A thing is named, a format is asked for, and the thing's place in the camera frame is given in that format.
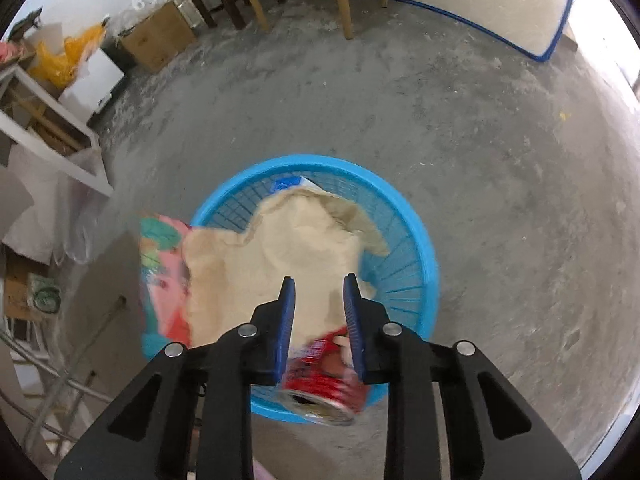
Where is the red snack can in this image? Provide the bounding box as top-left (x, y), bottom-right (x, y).
top-left (279, 326), bottom-right (369, 427)

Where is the brown paper bag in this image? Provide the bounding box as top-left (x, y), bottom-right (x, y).
top-left (182, 186), bottom-right (390, 350)

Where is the red cartoon snack bag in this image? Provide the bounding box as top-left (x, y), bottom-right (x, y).
top-left (139, 214), bottom-right (191, 360)

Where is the blue white carton box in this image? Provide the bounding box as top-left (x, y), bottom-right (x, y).
top-left (269, 176), bottom-right (322, 194)

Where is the blue plastic trash basket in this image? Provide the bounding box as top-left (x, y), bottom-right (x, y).
top-left (191, 155), bottom-right (438, 422)

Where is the cardboard box on floor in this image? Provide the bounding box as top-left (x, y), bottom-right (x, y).
top-left (119, 1), bottom-right (198, 74)

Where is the long white shelf table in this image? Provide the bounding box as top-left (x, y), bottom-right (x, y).
top-left (1, 64), bottom-right (113, 197)

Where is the yellow plastic bag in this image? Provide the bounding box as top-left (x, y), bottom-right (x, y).
top-left (28, 23), bottom-right (106, 90)

